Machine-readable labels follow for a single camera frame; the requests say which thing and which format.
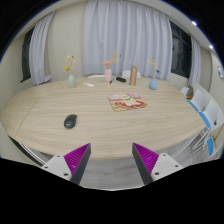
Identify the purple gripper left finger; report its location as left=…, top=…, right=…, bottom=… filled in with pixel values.
left=42, top=143, right=91, bottom=185

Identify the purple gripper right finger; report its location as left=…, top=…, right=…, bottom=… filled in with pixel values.
left=132, top=143, right=182, bottom=185

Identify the black computer mouse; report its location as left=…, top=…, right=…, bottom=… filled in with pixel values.
left=64, top=114, right=77, bottom=129

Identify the white blue chair lowest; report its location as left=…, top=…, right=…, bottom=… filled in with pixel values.
left=205, top=123, right=224, bottom=159

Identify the white blue chair near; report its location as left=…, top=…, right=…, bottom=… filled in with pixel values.
left=193, top=100, right=218, bottom=150

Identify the white blue chair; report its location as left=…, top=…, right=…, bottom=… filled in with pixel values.
left=187, top=90, right=206, bottom=112
left=193, top=100, right=218, bottom=150

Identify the white blue chair middle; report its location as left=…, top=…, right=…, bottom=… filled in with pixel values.
left=187, top=90, right=206, bottom=112

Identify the blue vase with flowers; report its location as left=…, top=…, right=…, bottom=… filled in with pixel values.
left=148, top=58, right=160, bottom=90

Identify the white card on table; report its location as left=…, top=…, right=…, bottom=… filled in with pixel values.
left=83, top=82, right=94, bottom=87

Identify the small black box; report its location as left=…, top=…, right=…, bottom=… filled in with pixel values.
left=116, top=77, right=126, bottom=83

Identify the white chair behind table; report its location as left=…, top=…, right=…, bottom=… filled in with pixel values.
left=122, top=70, right=141, bottom=78

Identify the pink vase with flowers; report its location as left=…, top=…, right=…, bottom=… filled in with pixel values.
left=103, top=51, right=120, bottom=83

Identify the copper thermos bottle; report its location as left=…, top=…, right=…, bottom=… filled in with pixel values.
left=129, top=65, right=137, bottom=86

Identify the right white curtain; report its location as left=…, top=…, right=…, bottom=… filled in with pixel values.
left=188, top=37, right=201, bottom=87

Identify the green vase with flowers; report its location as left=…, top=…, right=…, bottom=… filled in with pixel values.
left=64, top=55, right=76, bottom=88

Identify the left white curtain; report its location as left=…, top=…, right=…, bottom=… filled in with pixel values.
left=29, top=12, right=54, bottom=85

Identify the large centre white curtain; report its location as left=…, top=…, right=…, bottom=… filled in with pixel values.
left=83, top=0, right=172, bottom=79

